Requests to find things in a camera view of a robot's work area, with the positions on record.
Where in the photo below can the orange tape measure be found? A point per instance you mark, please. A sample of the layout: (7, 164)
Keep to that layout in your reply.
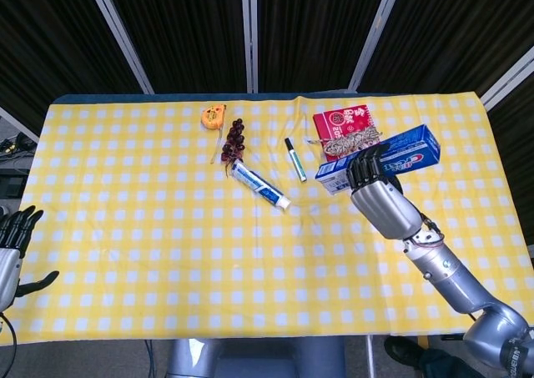
(212, 117)

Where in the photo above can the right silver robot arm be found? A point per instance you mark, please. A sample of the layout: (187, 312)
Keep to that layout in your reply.
(459, 278)

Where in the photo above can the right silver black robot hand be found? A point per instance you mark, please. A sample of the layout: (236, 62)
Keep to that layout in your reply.
(384, 207)

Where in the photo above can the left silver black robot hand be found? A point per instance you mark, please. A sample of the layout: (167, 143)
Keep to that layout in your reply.
(8, 265)

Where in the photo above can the white green marker pen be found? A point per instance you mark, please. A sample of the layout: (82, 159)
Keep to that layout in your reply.
(295, 159)

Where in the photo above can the blue white toothpaste box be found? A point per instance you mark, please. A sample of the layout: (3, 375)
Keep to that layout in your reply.
(413, 148)

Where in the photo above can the white screen frame post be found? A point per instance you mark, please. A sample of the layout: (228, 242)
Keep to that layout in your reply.
(374, 36)
(18, 124)
(249, 36)
(121, 36)
(509, 79)

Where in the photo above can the black shoe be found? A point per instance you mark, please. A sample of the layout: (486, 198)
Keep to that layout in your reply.
(402, 353)

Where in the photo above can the white blue toothpaste tube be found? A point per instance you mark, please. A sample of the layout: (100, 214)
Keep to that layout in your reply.
(258, 184)

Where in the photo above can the yellow white checked tablecloth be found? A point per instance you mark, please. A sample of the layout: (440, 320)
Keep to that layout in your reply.
(167, 248)

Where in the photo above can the grey robot torso base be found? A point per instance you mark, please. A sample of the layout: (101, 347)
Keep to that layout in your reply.
(250, 361)

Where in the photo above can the red printed paper packet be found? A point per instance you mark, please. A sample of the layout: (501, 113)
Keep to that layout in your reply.
(342, 121)

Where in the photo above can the black ribbed screen panel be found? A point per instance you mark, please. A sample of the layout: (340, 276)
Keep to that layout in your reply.
(313, 31)
(517, 144)
(187, 31)
(50, 40)
(459, 19)

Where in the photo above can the blue grey table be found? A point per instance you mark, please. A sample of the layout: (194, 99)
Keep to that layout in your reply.
(125, 98)

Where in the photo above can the dark purple grape bunch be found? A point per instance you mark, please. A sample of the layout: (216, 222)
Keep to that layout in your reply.
(234, 140)

